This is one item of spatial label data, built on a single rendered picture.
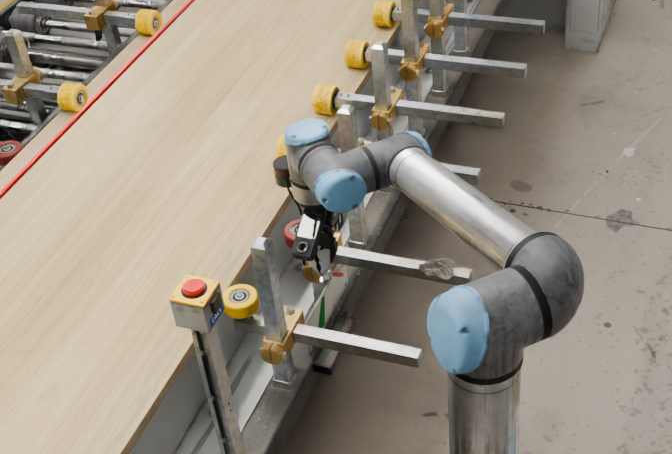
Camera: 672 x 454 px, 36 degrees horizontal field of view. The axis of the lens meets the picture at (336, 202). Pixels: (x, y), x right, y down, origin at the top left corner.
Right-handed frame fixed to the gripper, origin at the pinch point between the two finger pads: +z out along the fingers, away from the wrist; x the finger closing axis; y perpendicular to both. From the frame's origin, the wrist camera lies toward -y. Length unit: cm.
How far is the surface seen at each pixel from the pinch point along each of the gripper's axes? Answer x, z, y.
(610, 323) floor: -53, 97, 99
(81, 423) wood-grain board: 33, 7, -47
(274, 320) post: 6.8, 5.5, -11.3
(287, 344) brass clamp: 5.2, 13.5, -10.3
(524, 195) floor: -11, 98, 158
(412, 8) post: 6, -16, 89
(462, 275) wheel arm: -26.4, 10.9, 18.4
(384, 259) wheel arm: -7.5, 10.9, 19.1
